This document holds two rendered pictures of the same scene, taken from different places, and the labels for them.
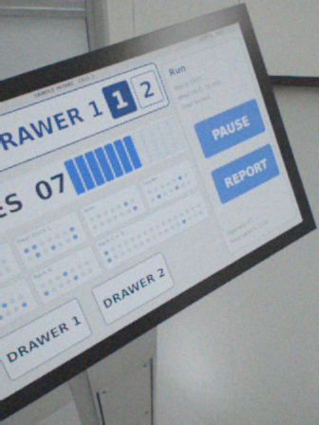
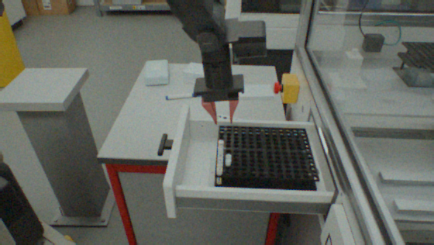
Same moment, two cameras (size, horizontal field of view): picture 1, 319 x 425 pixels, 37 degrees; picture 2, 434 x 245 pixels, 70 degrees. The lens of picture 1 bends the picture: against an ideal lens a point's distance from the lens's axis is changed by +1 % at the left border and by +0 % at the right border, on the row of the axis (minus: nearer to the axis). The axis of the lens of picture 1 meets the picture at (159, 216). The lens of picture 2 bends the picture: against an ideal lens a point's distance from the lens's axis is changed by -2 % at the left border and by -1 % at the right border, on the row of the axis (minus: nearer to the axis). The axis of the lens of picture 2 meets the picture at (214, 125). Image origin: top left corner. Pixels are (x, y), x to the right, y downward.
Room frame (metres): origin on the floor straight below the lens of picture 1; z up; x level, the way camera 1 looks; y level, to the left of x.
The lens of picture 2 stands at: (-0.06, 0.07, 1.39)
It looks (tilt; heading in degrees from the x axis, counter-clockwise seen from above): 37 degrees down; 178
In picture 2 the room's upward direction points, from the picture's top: straight up
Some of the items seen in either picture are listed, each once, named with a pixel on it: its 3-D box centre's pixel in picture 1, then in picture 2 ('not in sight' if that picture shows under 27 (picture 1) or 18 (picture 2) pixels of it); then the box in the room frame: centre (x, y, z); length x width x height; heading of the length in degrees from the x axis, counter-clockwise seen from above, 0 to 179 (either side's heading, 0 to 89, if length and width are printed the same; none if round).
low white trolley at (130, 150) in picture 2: not in sight; (204, 174); (-1.02, 0.06, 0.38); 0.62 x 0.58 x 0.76; 175
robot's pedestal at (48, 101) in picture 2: not in sight; (68, 153); (-1.18, -0.60, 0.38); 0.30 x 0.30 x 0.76; 88
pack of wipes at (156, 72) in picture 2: not in sight; (156, 72); (-1.22, -0.13, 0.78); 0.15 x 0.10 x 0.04; 6
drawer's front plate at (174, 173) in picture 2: not in sight; (180, 154); (-0.62, 0.01, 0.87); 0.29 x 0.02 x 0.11; 175
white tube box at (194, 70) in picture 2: not in sight; (201, 74); (-1.19, 0.06, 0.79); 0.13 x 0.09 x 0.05; 70
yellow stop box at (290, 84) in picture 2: not in sight; (288, 88); (-0.92, 0.34, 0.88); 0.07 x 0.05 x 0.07; 175
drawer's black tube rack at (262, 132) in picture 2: not in sight; (263, 160); (-0.60, 0.21, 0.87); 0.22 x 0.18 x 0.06; 85
